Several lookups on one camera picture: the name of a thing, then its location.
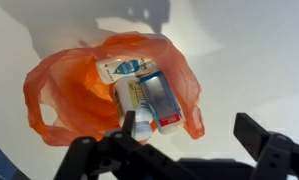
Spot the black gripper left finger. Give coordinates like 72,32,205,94
53,110,197,180

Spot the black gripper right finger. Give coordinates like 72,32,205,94
233,112,299,180

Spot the blue-capped clear container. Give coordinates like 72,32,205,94
138,70,185,135

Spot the white pill bottle yellow label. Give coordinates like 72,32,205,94
112,76,155,143

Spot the orange plastic bag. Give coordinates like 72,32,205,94
22,31,206,148

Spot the white tube with blue print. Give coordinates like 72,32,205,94
95,57,160,85

